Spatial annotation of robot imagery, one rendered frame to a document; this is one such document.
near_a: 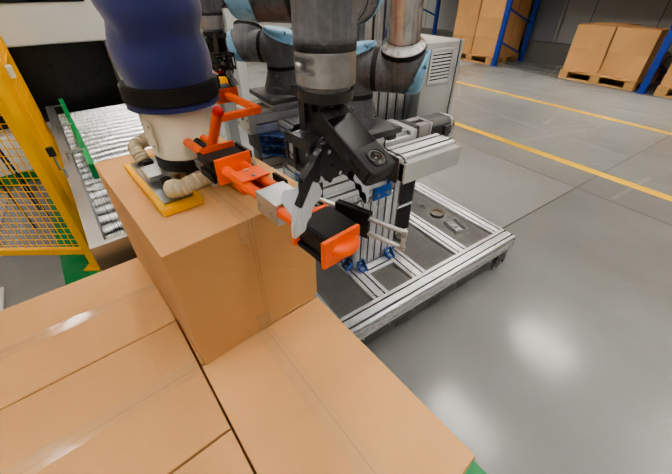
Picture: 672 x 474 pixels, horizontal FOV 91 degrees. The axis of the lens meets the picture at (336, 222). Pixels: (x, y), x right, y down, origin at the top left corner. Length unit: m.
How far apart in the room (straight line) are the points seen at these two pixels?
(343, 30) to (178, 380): 0.92
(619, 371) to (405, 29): 1.71
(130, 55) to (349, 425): 0.96
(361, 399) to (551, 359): 1.16
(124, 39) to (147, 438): 0.88
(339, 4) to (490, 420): 1.52
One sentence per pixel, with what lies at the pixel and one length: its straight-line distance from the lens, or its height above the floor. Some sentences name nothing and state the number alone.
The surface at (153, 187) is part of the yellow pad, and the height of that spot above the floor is 0.97.
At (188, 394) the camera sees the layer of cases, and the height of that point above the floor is 0.54.
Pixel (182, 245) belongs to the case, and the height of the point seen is 0.94.
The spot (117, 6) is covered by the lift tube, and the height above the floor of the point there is 1.36.
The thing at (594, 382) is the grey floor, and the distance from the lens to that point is 1.94.
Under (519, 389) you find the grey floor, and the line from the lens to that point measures 1.75.
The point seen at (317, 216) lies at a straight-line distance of 0.52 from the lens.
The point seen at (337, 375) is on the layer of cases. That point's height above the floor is 0.54.
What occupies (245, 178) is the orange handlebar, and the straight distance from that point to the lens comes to 0.67.
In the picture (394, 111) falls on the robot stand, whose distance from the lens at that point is 1.40.
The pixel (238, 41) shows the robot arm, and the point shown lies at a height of 1.22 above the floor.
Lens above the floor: 1.39
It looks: 36 degrees down
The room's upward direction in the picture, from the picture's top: straight up
